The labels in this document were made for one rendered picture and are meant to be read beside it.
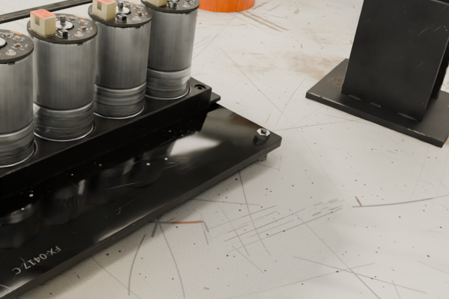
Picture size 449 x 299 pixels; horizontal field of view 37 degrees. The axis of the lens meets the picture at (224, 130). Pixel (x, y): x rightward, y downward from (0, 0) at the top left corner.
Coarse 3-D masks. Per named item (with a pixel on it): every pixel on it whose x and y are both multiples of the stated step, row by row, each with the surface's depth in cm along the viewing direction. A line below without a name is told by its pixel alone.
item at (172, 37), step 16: (176, 0) 28; (160, 16) 27; (176, 16) 27; (192, 16) 28; (160, 32) 28; (176, 32) 28; (192, 32) 28; (160, 48) 28; (176, 48) 28; (192, 48) 29; (160, 64) 28; (176, 64) 28; (160, 80) 29; (176, 80) 29; (160, 96) 29; (176, 96) 29
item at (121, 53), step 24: (96, 24) 25; (96, 48) 26; (120, 48) 26; (144, 48) 26; (96, 72) 26; (120, 72) 26; (144, 72) 27; (96, 96) 27; (120, 96) 27; (144, 96) 28
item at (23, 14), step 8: (72, 0) 26; (80, 0) 27; (88, 0) 27; (32, 8) 25; (40, 8) 25; (48, 8) 25; (56, 8) 26; (64, 8) 26; (0, 16) 24; (8, 16) 24; (16, 16) 24; (24, 16) 24
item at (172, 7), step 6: (144, 0) 28; (180, 0) 28; (186, 0) 28; (192, 0) 28; (198, 0) 28; (150, 6) 27; (156, 6) 27; (162, 6) 27; (168, 6) 27; (174, 6) 27; (180, 6) 27; (192, 6) 28; (198, 6) 28; (174, 12) 27; (180, 12) 27
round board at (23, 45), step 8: (0, 32) 23; (8, 32) 23; (16, 32) 23; (8, 40) 22; (16, 40) 23; (24, 40) 23; (0, 48) 22; (8, 48) 22; (16, 48) 22; (24, 48) 22; (32, 48) 22; (0, 56) 21; (8, 56) 21; (16, 56) 22; (24, 56) 22
